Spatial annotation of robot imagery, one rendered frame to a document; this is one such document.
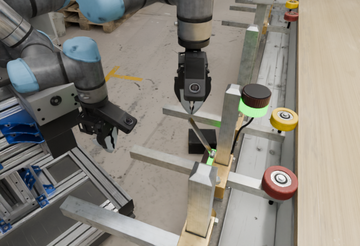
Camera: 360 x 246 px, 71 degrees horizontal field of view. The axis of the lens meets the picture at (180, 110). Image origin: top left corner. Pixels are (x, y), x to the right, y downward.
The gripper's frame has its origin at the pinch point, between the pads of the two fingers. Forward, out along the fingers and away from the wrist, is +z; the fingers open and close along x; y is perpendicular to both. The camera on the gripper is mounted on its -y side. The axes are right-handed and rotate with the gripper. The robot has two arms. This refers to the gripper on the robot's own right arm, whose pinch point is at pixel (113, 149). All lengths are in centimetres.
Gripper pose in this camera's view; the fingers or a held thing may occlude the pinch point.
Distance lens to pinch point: 82.7
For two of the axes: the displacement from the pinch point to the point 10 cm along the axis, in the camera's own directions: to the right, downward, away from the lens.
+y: -9.4, -2.2, 2.6
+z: 0.0, 7.7, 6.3
